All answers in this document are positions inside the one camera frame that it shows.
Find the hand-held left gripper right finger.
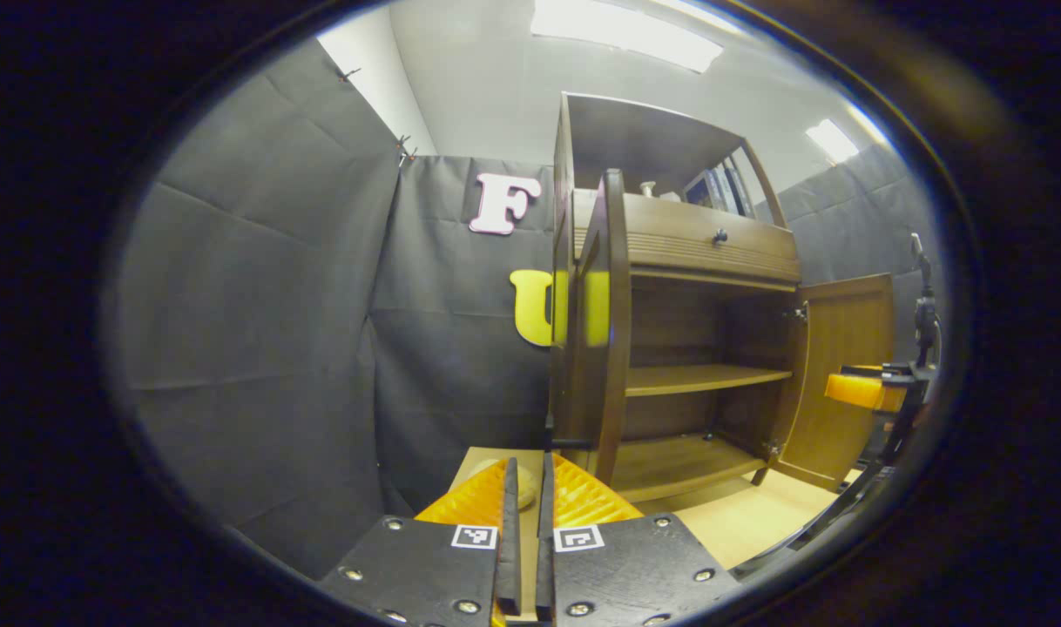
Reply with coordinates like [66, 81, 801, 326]
[535, 453, 741, 627]

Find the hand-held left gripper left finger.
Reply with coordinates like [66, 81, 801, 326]
[320, 459, 524, 627]

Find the wooden shoe cabinet door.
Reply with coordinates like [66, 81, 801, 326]
[773, 273, 896, 494]
[551, 168, 634, 489]

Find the wooden double-door shoe cabinet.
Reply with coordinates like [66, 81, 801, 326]
[548, 91, 897, 508]

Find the wooden inner cabinet shelf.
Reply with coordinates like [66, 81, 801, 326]
[625, 363, 794, 399]

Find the cream round object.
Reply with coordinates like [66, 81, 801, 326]
[468, 458, 540, 512]

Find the small ceiling light panel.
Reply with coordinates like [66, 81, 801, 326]
[804, 118, 862, 165]

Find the dark upright book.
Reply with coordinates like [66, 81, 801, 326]
[726, 161, 756, 219]

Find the grey upright book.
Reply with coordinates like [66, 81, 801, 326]
[683, 170, 715, 212]

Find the black backdrop cloth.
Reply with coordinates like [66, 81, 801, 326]
[112, 39, 943, 582]

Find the large ceiling light panel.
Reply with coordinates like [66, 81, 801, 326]
[530, 0, 725, 75]

